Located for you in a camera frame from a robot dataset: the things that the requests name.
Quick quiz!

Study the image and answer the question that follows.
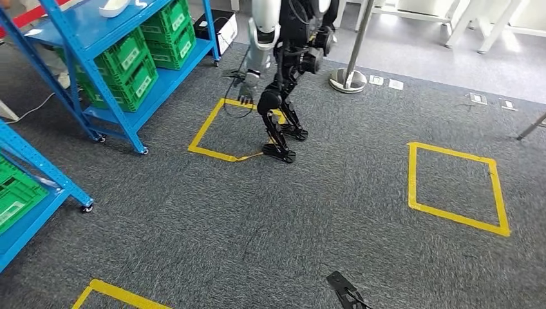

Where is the green plastic crate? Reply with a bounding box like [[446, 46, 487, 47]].
[[79, 57, 160, 113], [0, 155, 26, 184], [147, 23, 197, 71], [0, 173, 50, 234], [55, 26, 150, 86], [140, 0, 191, 44]]

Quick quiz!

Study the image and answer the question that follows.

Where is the black wheeled stand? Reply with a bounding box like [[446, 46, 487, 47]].
[[221, 0, 340, 165]]

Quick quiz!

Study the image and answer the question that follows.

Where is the chrome base stanchion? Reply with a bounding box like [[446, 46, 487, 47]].
[[329, 0, 376, 94]]

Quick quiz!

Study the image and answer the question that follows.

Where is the person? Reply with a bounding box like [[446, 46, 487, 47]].
[[32, 42, 71, 90]]

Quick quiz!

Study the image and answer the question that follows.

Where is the blue metal shelf rack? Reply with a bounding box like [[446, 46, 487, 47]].
[[0, 0, 220, 155], [0, 119, 95, 274]]

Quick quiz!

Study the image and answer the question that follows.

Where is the white floor cable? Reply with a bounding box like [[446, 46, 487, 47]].
[[4, 91, 56, 126]]

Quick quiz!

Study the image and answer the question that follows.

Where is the stainless steel workbench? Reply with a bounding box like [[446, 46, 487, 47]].
[[516, 113, 546, 142]]

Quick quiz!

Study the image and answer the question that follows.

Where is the white plastic part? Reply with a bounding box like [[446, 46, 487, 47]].
[[99, 0, 131, 19]]

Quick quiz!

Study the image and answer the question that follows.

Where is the white box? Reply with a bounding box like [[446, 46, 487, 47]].
[[194, 9, 238, 55]]

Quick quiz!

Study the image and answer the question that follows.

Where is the red barrier belt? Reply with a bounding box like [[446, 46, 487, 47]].
[[0, 0, 71, 39]]

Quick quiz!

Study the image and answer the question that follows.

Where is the white table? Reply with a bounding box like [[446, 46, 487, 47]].
[[371, 0, 546, 55]]

